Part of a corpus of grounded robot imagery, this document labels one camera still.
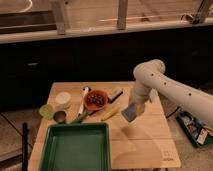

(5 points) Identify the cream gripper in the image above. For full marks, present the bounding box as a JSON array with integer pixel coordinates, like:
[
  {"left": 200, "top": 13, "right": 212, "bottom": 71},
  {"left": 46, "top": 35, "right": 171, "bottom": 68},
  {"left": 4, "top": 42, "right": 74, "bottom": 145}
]
[{"left": 129, "top": 99, "right": 145, "bottom": 115}]

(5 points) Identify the blue sponge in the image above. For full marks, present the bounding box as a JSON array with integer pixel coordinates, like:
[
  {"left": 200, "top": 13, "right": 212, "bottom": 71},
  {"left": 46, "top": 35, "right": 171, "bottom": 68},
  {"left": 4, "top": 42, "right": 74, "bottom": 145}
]
[{"left": 122, "top": 104, "right": 136, "bottom": 122}]

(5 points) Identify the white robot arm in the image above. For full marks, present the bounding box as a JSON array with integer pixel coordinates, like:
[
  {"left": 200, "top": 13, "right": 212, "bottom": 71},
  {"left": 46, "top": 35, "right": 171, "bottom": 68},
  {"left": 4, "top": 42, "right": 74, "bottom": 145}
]
[{"left": 129, "top": 59, "right": 213, "bottom": 128}]

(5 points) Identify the green plastic tray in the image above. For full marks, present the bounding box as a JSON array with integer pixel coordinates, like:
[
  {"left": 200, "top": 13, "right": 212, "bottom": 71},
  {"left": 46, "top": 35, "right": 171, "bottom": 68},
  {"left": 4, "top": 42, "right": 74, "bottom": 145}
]
[{"left": 39, "top": 123, "right": 111, "bottom": 171}]

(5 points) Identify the light blue cloth piece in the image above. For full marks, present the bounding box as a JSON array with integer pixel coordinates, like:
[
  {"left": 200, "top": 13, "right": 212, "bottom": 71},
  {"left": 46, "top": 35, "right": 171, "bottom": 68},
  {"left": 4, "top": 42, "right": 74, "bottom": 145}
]
[{"left": 149, "top": 89, "right": 158, "bottom": 103}]

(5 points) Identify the yellow banana toy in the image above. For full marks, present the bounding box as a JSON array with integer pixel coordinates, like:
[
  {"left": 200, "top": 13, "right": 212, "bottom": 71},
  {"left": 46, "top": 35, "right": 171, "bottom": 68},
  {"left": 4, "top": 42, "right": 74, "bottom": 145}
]
[{"left": 101, "top": 106, "right": 119, "bottom": 121}]

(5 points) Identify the orange bowl with berries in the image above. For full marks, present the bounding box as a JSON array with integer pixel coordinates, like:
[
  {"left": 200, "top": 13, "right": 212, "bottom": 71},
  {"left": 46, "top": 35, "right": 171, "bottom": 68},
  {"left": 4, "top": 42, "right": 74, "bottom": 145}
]
[{"left": 83, "top": 90, "right": 108, "bottom": 111}]

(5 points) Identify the white spoon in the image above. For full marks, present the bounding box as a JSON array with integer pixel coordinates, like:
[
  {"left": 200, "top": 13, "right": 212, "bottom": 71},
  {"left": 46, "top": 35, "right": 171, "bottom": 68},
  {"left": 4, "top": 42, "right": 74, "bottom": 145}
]
[{"left": 78, "top": 86, "right": 91, "bottom": 116}]

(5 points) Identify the green bin with items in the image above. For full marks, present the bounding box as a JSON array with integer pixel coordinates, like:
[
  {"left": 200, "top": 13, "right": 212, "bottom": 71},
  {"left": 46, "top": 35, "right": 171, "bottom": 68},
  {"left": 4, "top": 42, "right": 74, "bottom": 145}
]
[{"left": 176, "top": 112, "right": 213, "bottom": 148}]

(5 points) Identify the white cup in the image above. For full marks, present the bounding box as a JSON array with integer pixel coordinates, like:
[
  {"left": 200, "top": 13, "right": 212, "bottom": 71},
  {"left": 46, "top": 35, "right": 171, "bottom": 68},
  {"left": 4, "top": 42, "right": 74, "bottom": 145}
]
[{"left": 55, "top": 92, "right": 71, "bottom": 109}]

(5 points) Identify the dark round scoop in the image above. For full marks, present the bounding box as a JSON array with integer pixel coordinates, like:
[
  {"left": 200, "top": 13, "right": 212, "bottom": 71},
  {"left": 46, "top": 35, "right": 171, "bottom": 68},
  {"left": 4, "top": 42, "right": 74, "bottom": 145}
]
[{"left": 53, "top": 111, "right": 66, "bottom": 124}]

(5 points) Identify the black pole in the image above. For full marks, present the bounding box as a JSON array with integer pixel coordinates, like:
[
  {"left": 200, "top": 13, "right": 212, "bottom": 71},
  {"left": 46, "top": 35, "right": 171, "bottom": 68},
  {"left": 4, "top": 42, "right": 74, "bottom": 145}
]
[{"left": 22, "top": 123, "right": 28, "bottom": 171}]

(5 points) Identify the green handled utensil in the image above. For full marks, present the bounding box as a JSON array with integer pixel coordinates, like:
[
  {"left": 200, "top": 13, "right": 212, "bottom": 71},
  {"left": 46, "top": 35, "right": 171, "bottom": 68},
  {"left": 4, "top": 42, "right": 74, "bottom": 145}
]
[{"left": 70, "top": 111, "right": 95, "bottom": 124}]

